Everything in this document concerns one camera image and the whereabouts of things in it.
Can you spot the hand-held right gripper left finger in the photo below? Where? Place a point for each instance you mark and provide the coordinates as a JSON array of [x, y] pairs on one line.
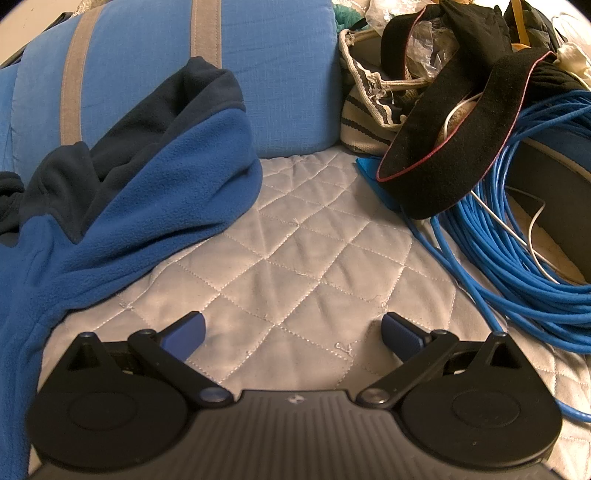
[[184, 334]]

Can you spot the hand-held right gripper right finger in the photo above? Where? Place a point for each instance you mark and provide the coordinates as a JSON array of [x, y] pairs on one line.
[[400, 334]]

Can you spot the blue and navy fleece jacket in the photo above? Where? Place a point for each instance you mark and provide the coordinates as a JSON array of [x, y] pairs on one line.
[[138, 207]]

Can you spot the bright blue flat sheet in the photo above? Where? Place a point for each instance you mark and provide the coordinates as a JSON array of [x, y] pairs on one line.
[[369, 173]]

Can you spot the black fleece cloth red trim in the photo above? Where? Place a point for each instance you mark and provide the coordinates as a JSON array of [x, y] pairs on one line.
[[443, 175]]

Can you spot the striped woven bag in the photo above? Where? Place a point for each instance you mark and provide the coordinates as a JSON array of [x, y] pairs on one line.
[[364, 124]]

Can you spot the blue pillow with grey stripes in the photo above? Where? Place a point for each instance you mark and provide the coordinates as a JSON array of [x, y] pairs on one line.
[[5, 120], [138, 46]]

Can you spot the crumpled clear plastic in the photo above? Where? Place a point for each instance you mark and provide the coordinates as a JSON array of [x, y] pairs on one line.
[[429, 41]]

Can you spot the cream cloth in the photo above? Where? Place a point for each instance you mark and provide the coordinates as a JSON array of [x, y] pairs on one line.
[[575, 64]]

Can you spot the teal cloth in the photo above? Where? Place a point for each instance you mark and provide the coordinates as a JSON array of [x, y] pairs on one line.
[[348, 14]]

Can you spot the large clear plastic bag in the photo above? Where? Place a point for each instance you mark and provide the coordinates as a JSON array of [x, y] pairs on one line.
[[575, 27]]

